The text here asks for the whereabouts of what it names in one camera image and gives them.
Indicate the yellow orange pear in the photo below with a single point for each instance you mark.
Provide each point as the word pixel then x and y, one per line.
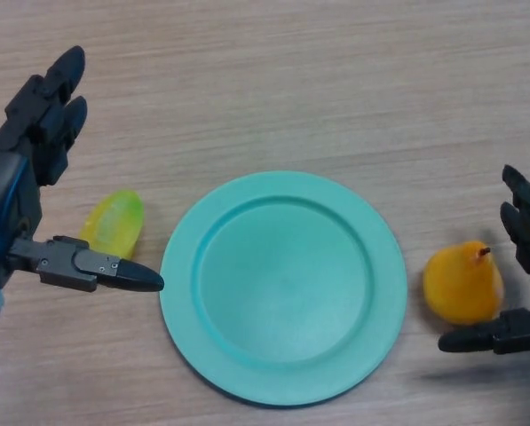
pixel 462 284

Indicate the green round plate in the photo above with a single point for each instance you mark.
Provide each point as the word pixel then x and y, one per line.
pixel 284 288

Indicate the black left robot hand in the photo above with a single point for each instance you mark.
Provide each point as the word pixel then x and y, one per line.
pixel 11 191

